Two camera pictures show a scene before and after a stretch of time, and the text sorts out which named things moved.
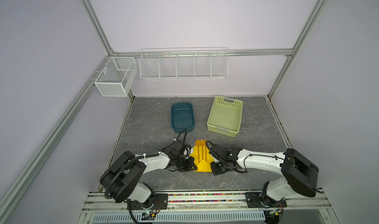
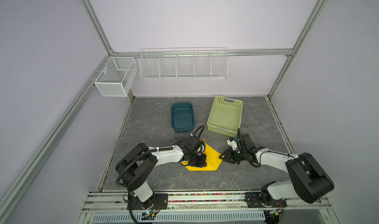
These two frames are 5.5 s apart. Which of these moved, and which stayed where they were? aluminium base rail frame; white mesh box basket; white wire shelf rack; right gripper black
Moved: right gripper black
Stayed: white wire shelf rack; white mesh box basket; aluminium base rail frame
